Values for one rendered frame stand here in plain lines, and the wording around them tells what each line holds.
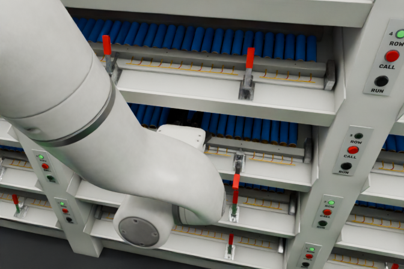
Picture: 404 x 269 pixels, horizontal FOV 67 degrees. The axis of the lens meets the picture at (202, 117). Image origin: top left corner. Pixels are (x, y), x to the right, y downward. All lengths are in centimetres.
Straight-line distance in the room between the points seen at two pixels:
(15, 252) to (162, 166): 103
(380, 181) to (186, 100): 44
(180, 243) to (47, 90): 84
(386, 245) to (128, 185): 70
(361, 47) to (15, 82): 45
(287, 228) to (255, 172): 21
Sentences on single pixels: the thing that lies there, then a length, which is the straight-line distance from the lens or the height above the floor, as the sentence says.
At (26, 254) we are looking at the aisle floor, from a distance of 133.
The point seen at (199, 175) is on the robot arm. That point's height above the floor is 74.
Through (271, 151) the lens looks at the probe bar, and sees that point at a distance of 69.
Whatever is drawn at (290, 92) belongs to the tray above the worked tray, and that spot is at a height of 73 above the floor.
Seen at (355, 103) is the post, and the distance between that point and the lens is 58.
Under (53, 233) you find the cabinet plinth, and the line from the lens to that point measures 130.
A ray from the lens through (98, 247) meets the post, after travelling 120.
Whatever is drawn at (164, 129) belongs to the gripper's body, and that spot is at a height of 63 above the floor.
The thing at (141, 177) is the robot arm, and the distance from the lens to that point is 36.
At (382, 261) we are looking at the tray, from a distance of 107.
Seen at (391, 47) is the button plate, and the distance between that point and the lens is 53.
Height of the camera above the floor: 104
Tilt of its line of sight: 38 degrees down
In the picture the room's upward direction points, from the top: straight up
